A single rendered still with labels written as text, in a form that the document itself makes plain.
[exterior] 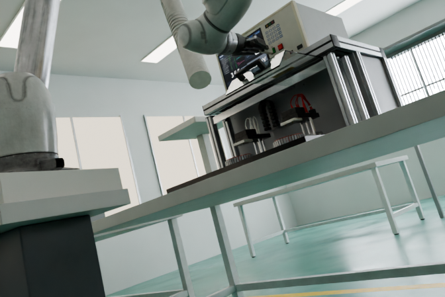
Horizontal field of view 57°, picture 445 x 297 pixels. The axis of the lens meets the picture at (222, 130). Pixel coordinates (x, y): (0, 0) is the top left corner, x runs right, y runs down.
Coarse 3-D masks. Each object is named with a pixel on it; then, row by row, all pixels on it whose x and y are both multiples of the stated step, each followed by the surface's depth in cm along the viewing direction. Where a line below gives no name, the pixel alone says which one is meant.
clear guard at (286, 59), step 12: (276, 60) 126; (288, 60) 137; (300, 60) 140; (312, 60) 143; (252, 72) 134; (264, 72) 127; (276, 72) 146; (288, 72) 149; (240, 84) 134; (264, 84) 156; (276, 84) 160
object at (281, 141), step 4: (288, 136) 135; (292, 136) 134; (296, 136) 134; (300, 136) 135; (276, 140) 137; (280, 140) 135; (284, 140) 134; (288, 140) 134; (292, 140) 134; (276, 144) 136; (280, 144) 135
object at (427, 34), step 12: (432, 24) 415; (444, 24) 417; (408, 36) 432; (420, 36) 435; (432, 36) 436; (384, 48) 450; (396, 48) 454; (408, 48) 454; (444, 48) 430; (396, 60) 465; (408, 60) 456; (444, 60) 430; (408, 72) 456; (420, 72) 447; (432, 72) 439; (420, 84) 448; (432, 84) 439; (420, 156) 449; (432, 192) 442; (444, 216) 437
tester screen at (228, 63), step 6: (258, 30) 163; (258, 36) 163; (258, 54) 164; (222, 60) 177; (228, 60) 175; (234, 60) 173; (240, 60) 170; (222, 66) 178; (228, 66) 175; (234, 66) 173; (240, 66) 170; (228, 72) 175; (228, 78) 175; (234, 78) 173
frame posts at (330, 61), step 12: (324, 60) 138; (336, 60) 138; (348, 60) 145; (336, 72) 136; (348, 72) 143; (336, 84) 136; (348, 84) 143; (336, 96) 136; (348, 96) 136; (360, 96) 142; (348, 108) 133; (360, 108) 141; (228, 120) 186; (348, 120) 134; (360, 120) 141; (216, 132) 178; (228, 132) 184; (216, 144) 176; (228, 144) 184; (216, 156) 176
